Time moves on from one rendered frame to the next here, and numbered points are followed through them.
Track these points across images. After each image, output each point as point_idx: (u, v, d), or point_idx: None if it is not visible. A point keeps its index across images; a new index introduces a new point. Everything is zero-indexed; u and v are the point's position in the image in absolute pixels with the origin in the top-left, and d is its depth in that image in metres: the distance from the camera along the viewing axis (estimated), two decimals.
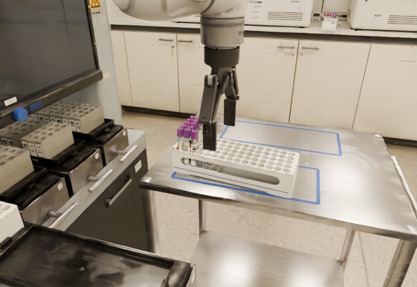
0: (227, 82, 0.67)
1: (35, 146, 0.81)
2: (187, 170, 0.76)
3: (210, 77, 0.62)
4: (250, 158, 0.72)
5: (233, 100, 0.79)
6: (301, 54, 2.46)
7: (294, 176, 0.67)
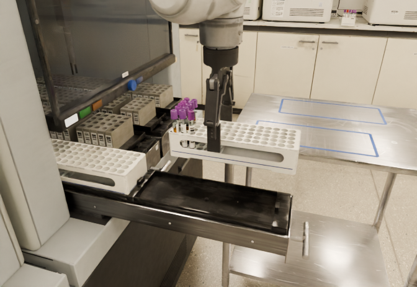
0: (227, 82, 0.67)
1: (132, 115, 0.97)
2: (187, 152, 0.74)
3: (212, 81, 0.62)
4: (252, 137, 0.71)
5: (229, 105, 0.78)
6: (321, 48, 2.62)
7: (298, 151, 0.66)
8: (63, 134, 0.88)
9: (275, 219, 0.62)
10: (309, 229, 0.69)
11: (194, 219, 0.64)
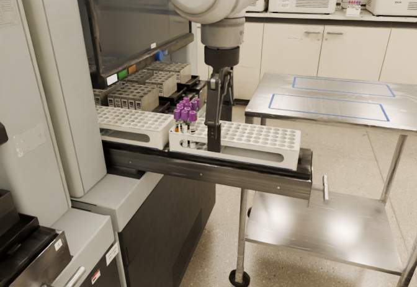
0: (228, 82, 0.67)
1: (157, 87, 1.03)
2: (187, 152, 0.74)
3: (213, 81, 0.62)
4: (252, 137, 0.71)
5: (229, 105, 0.78)
6: (326, 39, 2.69)
7: (299, 151, 0.66)
8: (95, 102, 0.94)
9: (299, 167, 0.68)
10: (328, 180, 0.75)
11: (224, 168, 0.70)
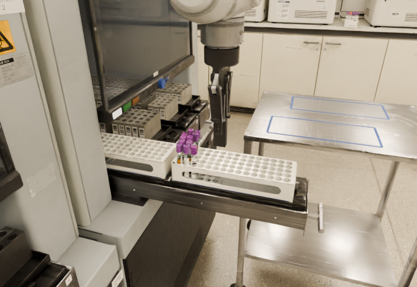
0: (228, 80, 0.67)
1: (159, 111, 1.06)
2: (188, 183, 0.77)
3: (213, 89, 0.63)
4: (251, 169, 0.74)
5: None
6: (325, 49, 2.72)
7: (295, 185, 0.70)
8: (99, 128, 0.98)
9: (295, 198, 0.72)
10: (323, 208, 0.79)
11: (224, 198, 0.74)
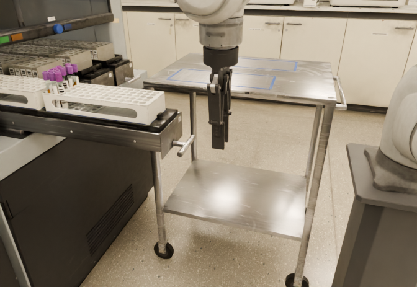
0: None
1: (65, 61, 1.09)
2: (59, 112, 0.79)
3: None
4: (115, 97, 0.77)
5: (215, 126, 0.70)
6: (286, 30, 2.74)
7: (149, 106, 0.72)
8: None
9: (153, 122, 0.74)
10: (193, 139, 0.81)
11: (89, 124, 0.76)
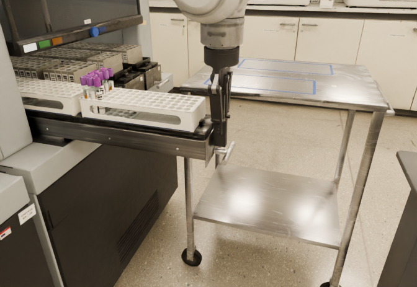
0: None
1: (98, 64, 1.06)
2: (97, 118, 0.77)
3: None
4: (156, 102, 0.74)
5: (216, 124, 0.72)
6: (302, 31, 2.71)
7: (193, 113, 0.69)
8: (32, 77, 0.97)
9: (197, 129, 0.72)
10: (234, 145, 0.79)
11: (128, 131, 0.74)
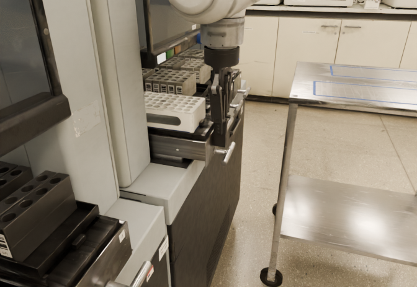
0: None
1: None
2: None
3: None
4: (156, 103, 0.74)
5: (216, 124, 0.72)
6: (344, 33, 2.62)
7: (193, 114, 0.69)
8: None
9: (197, 130, 0.72)
10: (234, 146, 0.79)
11: None
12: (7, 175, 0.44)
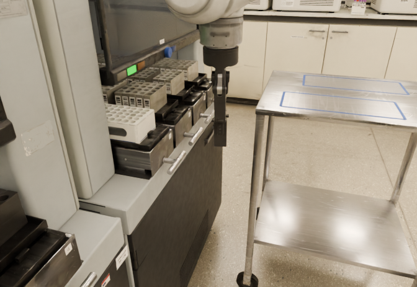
0: None
1: (164, 84, 1.00)
2: None
3: None
4: (105, 114, 0.78)
5: (218, 124, 0.71)
6: (331, 38, 2.66)
7: (138, 126, 0.74)
8: None
9: (143, 141, 0.76)
10: (183, 155, 0.83)
11: None
12: None
